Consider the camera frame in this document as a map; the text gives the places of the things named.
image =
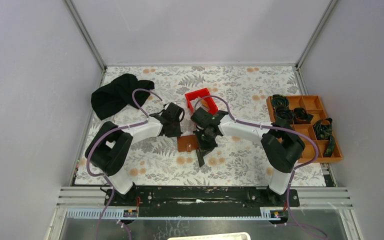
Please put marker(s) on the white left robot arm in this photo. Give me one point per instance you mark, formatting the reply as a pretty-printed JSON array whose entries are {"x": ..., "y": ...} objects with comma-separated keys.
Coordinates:
[{"x": 109, "y": 148}]

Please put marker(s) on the floral table mat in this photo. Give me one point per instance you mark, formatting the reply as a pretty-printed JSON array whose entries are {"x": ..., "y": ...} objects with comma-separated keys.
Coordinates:
[{"x": 235, "y": 161}]

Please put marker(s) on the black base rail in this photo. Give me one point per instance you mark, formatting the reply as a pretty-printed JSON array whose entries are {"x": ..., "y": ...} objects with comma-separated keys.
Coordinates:
[{"x": 201, "y": 201}]

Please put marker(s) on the orange compartment tray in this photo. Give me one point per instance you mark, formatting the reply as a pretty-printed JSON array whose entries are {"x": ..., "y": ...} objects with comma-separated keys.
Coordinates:
[{"x": 313, "y": 105}]

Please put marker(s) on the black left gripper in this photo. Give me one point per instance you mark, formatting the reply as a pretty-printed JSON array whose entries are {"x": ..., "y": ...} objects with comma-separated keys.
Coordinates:
[{"x": 177, "y": 133}]

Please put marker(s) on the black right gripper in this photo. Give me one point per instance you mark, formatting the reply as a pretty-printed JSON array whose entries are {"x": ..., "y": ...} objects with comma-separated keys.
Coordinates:
[{"x": 202, "y": 146}]

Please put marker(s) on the black cloth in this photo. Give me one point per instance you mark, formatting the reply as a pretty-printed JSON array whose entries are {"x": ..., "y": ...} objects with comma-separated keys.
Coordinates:
[{"x": 111, "y": 98}]

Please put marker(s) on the dark patterned tie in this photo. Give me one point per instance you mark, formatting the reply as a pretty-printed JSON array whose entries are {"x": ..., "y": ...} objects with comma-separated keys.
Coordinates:
[{"x": 324, "y": 132}]

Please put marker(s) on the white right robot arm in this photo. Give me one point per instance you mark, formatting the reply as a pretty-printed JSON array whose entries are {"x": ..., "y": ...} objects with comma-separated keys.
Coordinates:
[{"x": 281, "y": 145}]

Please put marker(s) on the brown leather card holder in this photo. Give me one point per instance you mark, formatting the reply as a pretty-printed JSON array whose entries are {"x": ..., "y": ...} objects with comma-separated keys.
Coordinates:
[{"x": 187, "y": 143}]

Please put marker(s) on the stack of credit cards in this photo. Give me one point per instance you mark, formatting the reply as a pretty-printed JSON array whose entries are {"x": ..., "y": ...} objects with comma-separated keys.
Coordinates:
[{"x": 205, "y": 106}]

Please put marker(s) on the dark rolled tie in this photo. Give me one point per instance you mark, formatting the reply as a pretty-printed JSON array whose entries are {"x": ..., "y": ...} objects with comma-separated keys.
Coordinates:
[
  {"x": 284, "y": 113},
  {"x": 279, "y": 101},
  {"x": 301, "y": 116}
]

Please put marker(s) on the red plastic bin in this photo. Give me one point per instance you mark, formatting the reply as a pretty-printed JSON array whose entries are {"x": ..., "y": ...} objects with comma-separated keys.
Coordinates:
[{"x": 194, "y": 99}]

